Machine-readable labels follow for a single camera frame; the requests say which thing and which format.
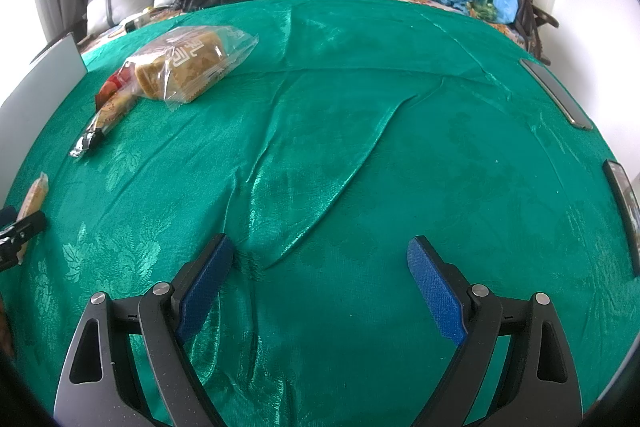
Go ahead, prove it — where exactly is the red snack packet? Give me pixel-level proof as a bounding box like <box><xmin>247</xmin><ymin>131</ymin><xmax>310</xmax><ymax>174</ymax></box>
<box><xmin>95</xmin><ymin>74</ymin><xmax>127</xmax><ymax>110</ymax></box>

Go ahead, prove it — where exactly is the dark smartphone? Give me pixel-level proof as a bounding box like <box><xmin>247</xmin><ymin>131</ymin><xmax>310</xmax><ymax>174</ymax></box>
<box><xmin>601</xmin><ymin>159</ymin><xmax>640</xmax><ymax>278</ymax></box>
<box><xmin>519</xmin><ymin>58</ymin><xmax>594</xmax><ymax>131</ymax></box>

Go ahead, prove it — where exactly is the long yellow bread roll packet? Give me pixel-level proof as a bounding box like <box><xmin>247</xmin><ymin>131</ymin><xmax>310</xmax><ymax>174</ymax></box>
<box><xmin>14</xmin><ymin>173</ymin><xmax>49</xmax><ymax>228</ymax></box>

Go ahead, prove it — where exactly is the grey flat board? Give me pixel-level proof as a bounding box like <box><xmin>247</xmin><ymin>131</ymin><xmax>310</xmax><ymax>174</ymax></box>
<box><xmin>0</xmin><ymin>32</ymin><xmax>89</xmax><ymax>204</ymax></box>

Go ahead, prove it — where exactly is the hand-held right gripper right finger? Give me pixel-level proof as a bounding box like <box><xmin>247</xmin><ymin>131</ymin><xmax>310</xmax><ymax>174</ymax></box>
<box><xmin>406</xmin><ymin>235</ymin><xmax>585</xmax><ymax>427</ymax></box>

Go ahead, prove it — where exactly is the toast bread loaf packet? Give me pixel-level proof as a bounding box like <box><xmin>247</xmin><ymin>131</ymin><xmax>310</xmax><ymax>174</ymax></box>
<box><xmin>117</xmin><ymin>25</ymin><xmax>260</xmax><ymax>112</ymax></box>

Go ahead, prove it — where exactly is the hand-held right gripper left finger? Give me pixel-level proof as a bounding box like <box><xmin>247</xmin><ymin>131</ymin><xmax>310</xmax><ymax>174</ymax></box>
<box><xmin>54</xmin><ymin>233</ymin><xmax>236</xmax><ymax>427</ymax></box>

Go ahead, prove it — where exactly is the brown and yellow snack packet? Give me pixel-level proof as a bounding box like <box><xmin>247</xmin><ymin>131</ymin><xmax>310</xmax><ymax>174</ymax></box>
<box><xmin>69</xmin><ymin>91</ymin><xmax>139</xmax><ymax>162</ymax></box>

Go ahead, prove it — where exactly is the dark handbag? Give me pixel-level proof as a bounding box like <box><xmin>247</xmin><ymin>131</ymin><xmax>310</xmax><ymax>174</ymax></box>
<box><xmin>512</xmin><ymin>0</ymin><xmax>560</xmax><ymax>64</ymax></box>

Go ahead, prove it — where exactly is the green patterned tablecloth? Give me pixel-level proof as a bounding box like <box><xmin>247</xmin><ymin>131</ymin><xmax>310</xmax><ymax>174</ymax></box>
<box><xmin>0</xmin><ymin>0</ymin><xmax>640</xmax><ymax>427</ymax></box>

